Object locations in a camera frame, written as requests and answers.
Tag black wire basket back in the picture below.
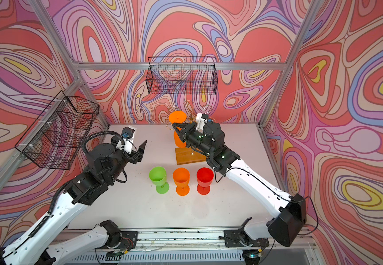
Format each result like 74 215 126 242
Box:
146 55 219 95

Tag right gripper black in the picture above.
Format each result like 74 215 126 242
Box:
172 121 213 157

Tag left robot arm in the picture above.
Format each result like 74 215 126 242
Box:
0 127 146 265

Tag green wine glass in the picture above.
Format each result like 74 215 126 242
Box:
149 166 170 194

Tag black wire basket left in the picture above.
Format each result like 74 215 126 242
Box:
15 91 100 170

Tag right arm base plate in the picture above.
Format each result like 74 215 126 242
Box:
219 229 270 249

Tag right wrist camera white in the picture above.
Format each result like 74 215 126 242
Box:
196 113 209 131

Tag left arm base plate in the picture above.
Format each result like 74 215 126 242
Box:
104 231 138 261

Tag gold wire glass rack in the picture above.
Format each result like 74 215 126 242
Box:
166 100 211 148

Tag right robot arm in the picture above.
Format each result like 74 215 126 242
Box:
172 121 307 247

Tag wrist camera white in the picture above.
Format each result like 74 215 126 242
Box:
121 127 136 154
196 113 209 131

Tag aluminium mounting rail front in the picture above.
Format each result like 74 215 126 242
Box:
45 226 318 264

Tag orange wine glass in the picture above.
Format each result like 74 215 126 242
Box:
168 110 188 149
173 167 190 196

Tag black wire basket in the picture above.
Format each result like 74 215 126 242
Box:
146 55 219 95
15 91 100 170

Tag wooden rack base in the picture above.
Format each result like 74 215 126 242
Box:
175 148 206 165

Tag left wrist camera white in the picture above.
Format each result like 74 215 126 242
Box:
121 127 136 154

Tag red wine glass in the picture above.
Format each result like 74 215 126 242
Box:
196 167 214 195

